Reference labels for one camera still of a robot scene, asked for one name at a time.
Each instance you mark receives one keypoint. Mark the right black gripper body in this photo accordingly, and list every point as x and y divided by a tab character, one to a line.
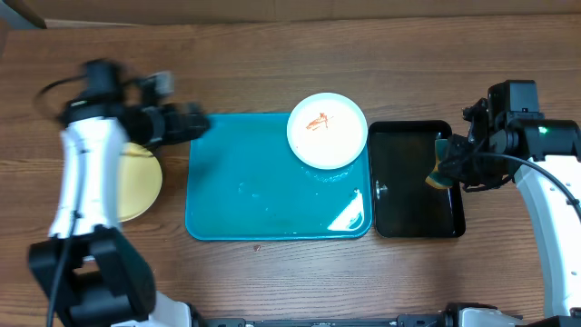
476	173

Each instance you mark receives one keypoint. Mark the black rectangular tray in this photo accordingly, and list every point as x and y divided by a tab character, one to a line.
402	154

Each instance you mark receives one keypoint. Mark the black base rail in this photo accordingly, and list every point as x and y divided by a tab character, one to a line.
403	320

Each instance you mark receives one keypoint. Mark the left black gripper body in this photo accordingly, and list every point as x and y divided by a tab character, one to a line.
167	127

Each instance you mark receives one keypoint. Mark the green yellow sponge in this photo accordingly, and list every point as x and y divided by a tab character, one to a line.
436	179

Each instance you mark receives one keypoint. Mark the yellow-green plate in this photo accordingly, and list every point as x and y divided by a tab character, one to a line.
140	181

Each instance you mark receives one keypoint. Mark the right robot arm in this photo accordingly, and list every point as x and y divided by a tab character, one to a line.
542	158

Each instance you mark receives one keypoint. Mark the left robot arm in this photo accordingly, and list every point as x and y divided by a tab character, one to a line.
89	272

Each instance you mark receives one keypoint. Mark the teal plastic tray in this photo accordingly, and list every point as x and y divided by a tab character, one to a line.
246	184

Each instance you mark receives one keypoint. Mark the white plate with sauce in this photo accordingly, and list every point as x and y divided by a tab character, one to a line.
327	131

